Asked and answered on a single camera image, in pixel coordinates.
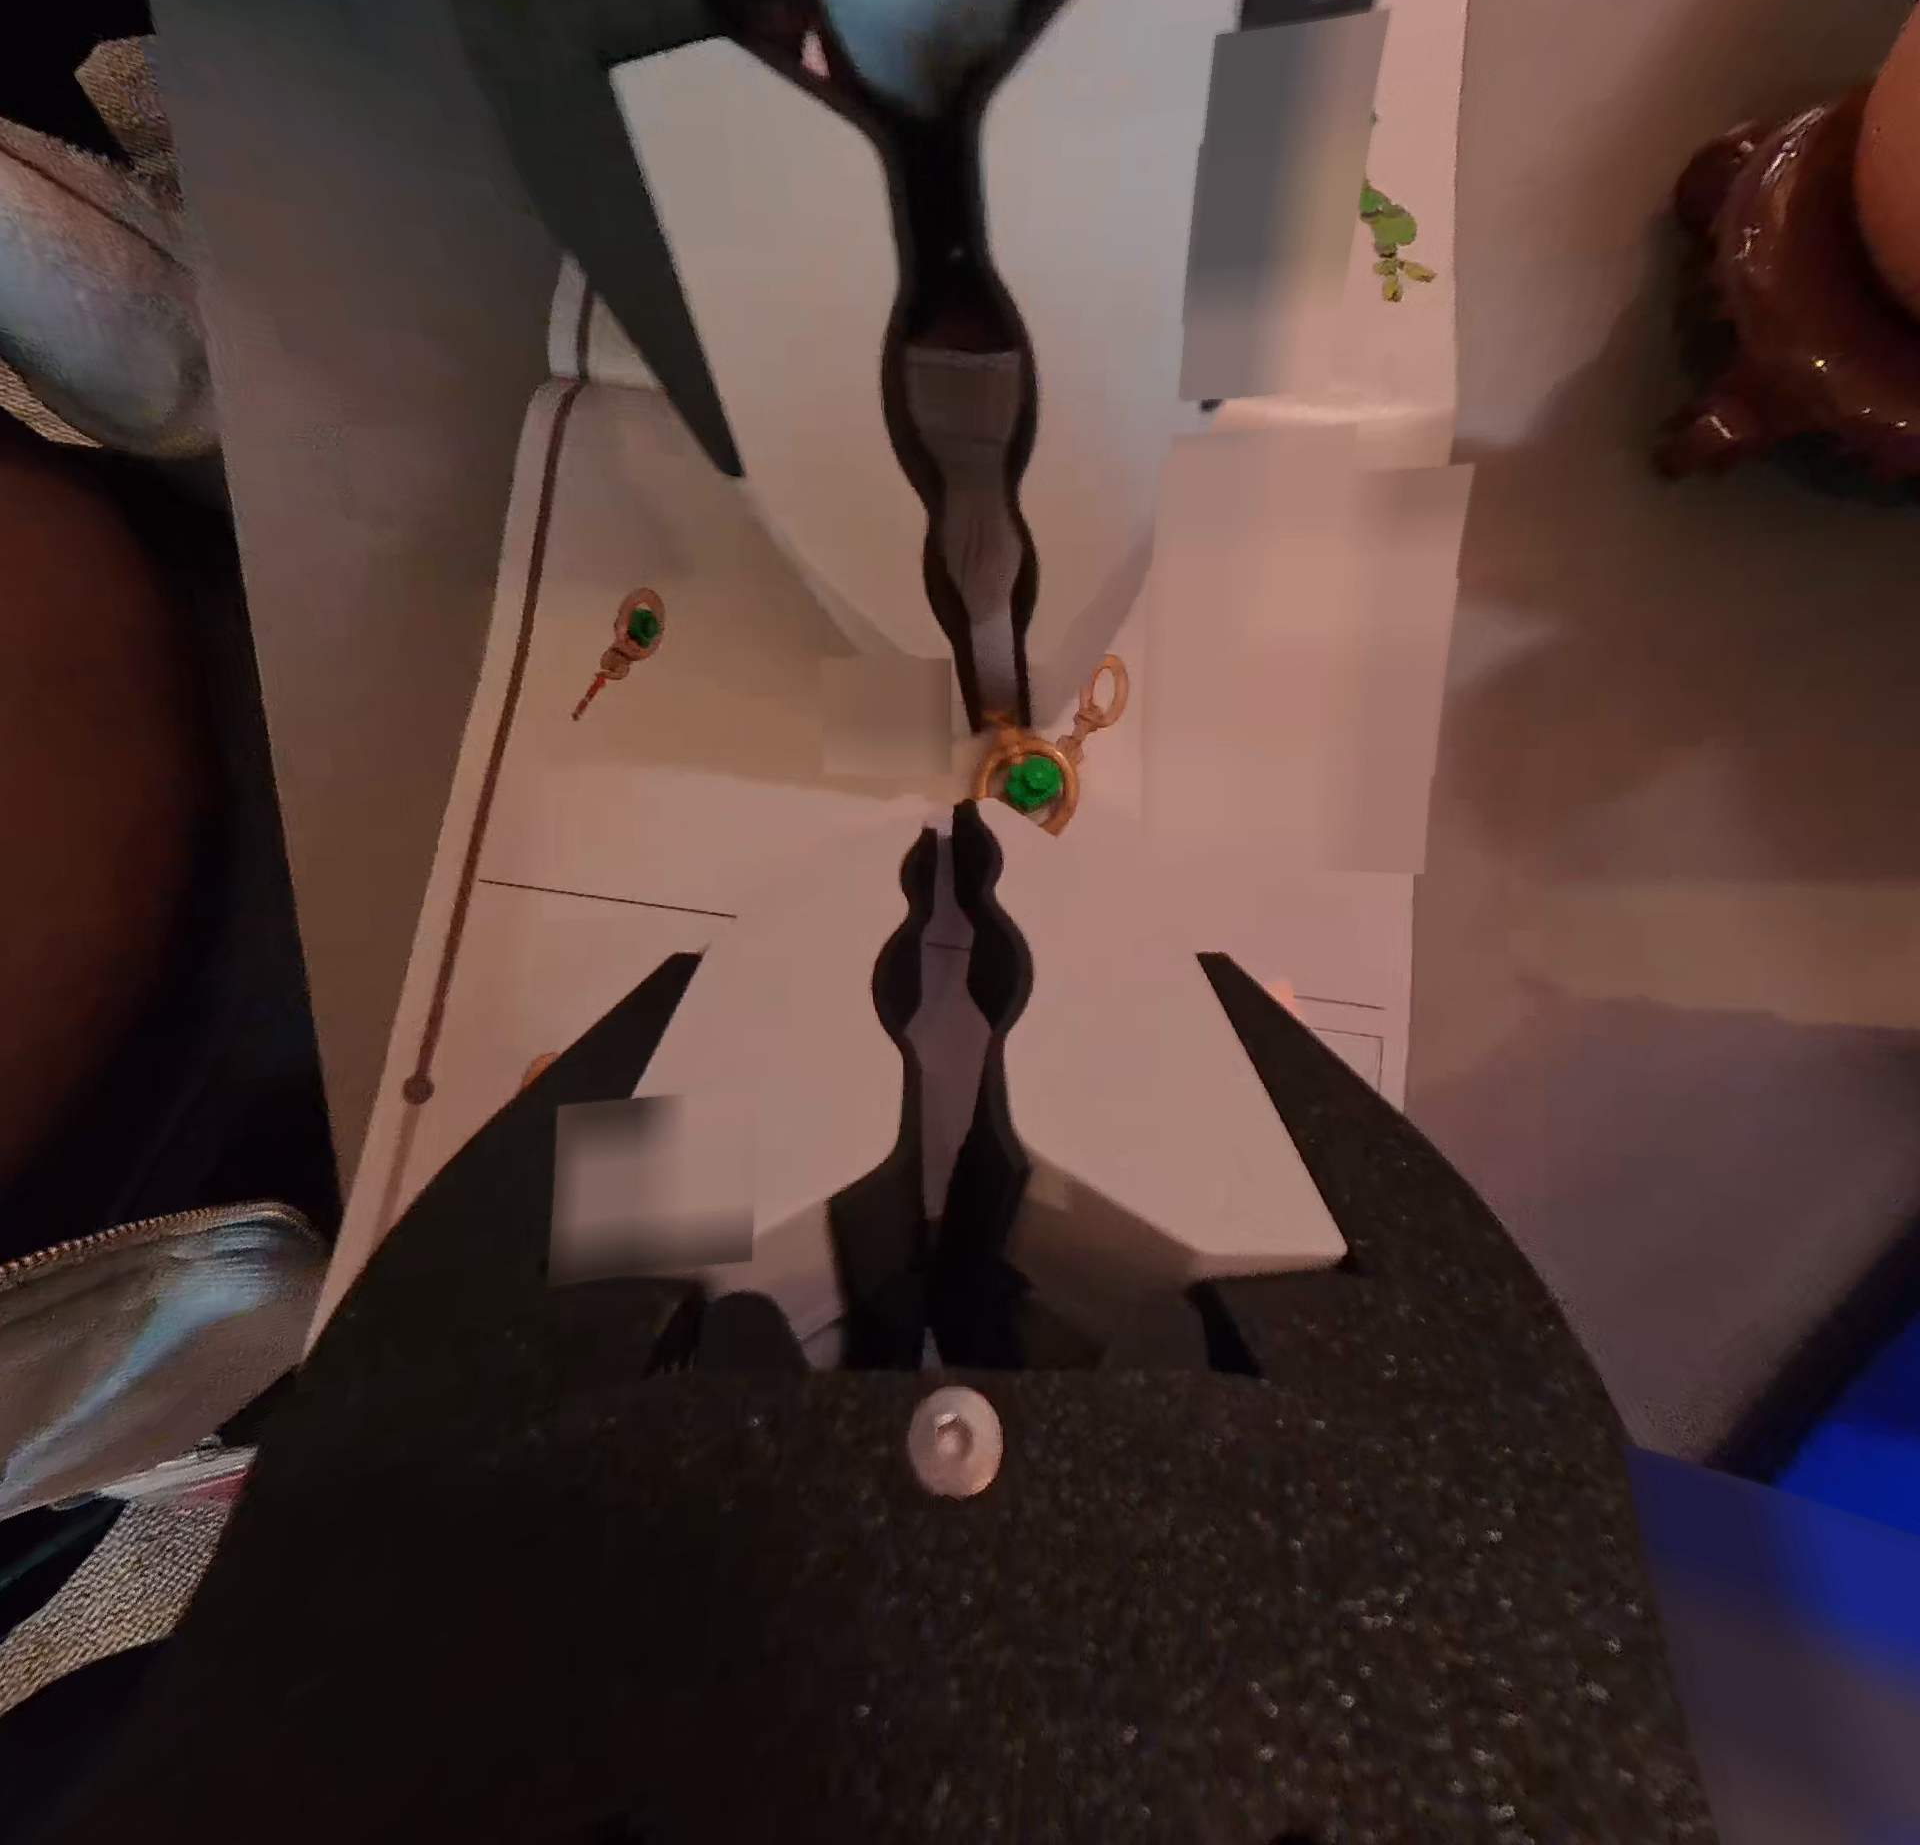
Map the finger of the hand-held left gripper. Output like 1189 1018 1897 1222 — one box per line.
606 33 997 729
961 0 1256 729

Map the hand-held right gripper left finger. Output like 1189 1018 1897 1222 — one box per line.
630 822 967 1370

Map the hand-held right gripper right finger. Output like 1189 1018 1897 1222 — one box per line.
945 803 1350 1370

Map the gold ring piece green stud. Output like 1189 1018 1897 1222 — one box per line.
967 726 1086 843

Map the white instruction booklet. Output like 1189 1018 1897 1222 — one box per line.
314 0 1480 1284

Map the brown brick pot stand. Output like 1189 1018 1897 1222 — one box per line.
1650 83 1920 505

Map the pink brick flower pot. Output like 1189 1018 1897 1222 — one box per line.
1852 37 1920 308

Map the blue plastic bin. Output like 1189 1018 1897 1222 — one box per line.
1627 1402 1920 1845

